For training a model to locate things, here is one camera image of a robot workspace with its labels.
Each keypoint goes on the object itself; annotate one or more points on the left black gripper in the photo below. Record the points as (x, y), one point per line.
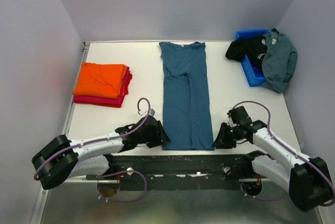
(160, 137)

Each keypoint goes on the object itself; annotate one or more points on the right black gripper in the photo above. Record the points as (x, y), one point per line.
(222, 142)

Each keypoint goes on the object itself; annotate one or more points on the teal blue t shirt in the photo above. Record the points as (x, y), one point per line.
(186, 105)

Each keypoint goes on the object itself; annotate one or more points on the pink t shirt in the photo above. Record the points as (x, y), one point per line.
(109, 102)

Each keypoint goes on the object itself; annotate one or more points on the orange t shirt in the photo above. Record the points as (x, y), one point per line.
(101, 80)

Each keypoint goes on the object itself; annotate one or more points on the grey blue t shirt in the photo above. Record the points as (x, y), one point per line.
(279, 63)

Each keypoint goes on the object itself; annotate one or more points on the black t shirt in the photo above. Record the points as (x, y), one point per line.
(254, 48)

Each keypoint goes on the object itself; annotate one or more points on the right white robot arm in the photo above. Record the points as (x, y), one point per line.
(306, 180)

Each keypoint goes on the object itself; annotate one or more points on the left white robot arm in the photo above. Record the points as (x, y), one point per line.
(63, 158)

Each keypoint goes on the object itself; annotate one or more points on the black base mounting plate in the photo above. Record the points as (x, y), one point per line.
(181, 172)

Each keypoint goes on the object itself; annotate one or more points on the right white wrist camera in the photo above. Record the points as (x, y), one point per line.
(230, 121)

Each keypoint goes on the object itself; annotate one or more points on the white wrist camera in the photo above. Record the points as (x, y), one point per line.
(151, 112)
(230, 121)

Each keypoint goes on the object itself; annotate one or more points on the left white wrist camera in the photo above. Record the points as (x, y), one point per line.
(151, 112)

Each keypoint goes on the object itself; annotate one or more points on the aluminium frame rail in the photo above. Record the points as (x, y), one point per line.
(43, 194)

